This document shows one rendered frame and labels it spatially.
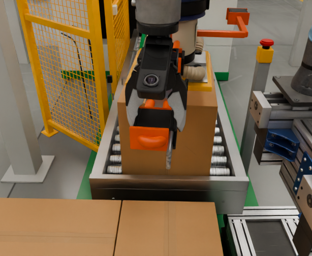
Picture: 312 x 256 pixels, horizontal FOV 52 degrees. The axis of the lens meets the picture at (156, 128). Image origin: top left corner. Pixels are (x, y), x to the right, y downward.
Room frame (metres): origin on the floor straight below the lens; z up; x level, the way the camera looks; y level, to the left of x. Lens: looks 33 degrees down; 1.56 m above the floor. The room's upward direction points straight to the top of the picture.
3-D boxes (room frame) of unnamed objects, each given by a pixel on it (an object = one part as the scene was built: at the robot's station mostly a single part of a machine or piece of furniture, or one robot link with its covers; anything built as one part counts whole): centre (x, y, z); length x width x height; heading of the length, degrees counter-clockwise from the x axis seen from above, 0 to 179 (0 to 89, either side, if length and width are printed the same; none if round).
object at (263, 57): (1.62, -0.57, 0.50); 0.07 x 0.07 x 1.00; 88
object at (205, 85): (1.13, -0.15, 1.11); 0.34 x 0.10 x 0.05; 174
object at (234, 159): (2.22, -0.41, 0.50); 2.31 x 0.05 x 0.19; 178
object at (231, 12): (1.41, -0.35, 1.21); 0.09 x 0.08 x 0.05; 84
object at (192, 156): (1.41, -0.07, 0.75); 0.60 x 0.40 x 0.40; 175
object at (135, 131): (0.54, 0.01, 1.21); 0.08 x 0.07 x 0.05; 174
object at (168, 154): (0.59, -0.05, 1.21); 0.31 x 0.03 x 0.05; 174
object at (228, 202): (1.06, -0.06, 0.47); 0.70 x 0.03 x 0.15; 88
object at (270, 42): (1.62, -0.57, 1.02); 0.07 x 0.07 x 0.04
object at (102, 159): (2.24, 0.24, 0.50); 2.31 x 0.05 x 0.19; 178
